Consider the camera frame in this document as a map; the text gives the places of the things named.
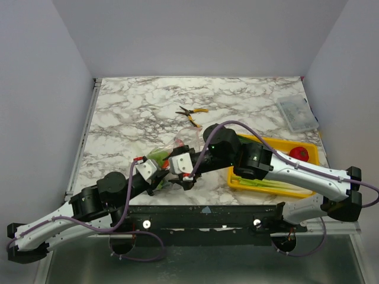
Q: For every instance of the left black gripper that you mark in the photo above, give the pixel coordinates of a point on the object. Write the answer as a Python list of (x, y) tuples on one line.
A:
[(155, 181)]

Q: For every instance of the green toy grapes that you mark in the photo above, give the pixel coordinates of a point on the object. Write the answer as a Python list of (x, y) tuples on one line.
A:
[(158, 156)]

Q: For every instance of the clear zip top bag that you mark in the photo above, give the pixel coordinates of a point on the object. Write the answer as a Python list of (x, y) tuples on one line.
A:
[(187, 138)]

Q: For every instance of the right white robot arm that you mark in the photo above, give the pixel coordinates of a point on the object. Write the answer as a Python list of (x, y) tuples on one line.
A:
[(336, 192)]

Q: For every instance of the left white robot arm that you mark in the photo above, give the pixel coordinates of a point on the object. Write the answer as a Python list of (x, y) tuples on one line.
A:
[(32, 242)]

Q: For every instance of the green celery toy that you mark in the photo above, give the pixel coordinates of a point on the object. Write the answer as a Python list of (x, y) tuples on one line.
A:
[(273, 185)]

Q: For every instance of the yellow plastic tray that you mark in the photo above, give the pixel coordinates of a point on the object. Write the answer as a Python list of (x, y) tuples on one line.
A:
[(285, 147)]

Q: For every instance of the red toy tomato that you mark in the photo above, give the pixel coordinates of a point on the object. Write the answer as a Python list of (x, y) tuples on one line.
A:
[(299, 153)]

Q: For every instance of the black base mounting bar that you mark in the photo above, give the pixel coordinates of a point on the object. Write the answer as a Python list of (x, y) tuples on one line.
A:
[(209, 225)]

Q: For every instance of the clear plastic screw box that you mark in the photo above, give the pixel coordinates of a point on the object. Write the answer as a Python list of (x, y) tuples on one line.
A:
[(297, 113)]

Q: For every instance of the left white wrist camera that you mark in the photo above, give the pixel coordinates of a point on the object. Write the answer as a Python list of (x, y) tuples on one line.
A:
[(147, 168)]

